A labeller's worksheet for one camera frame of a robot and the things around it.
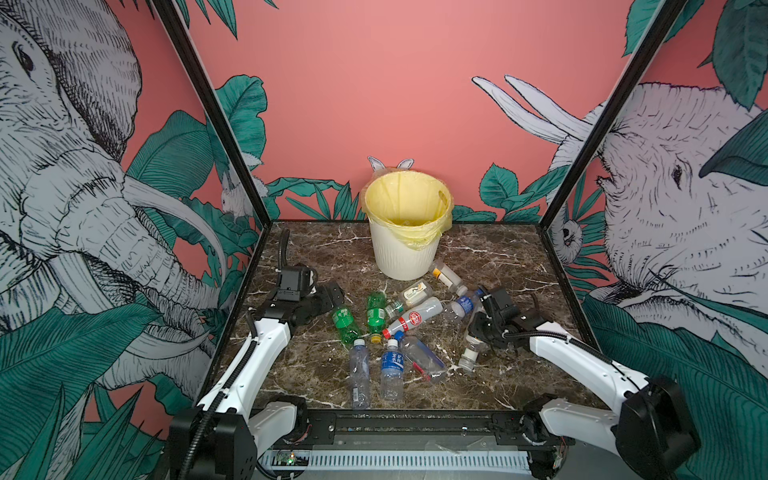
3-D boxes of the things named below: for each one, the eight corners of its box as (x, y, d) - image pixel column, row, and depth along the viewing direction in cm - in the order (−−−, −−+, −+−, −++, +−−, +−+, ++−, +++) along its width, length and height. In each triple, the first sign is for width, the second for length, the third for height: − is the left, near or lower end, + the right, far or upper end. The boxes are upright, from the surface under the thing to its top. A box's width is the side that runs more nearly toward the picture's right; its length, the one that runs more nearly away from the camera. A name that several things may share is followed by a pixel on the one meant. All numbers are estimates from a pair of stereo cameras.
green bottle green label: (366, 344, 89) (365, 337, 86) (369, 298, 100) (368, 290, 96) (386, 344, 90) (385, 337, 86) (386, 298, 100) (386, 290, 96)
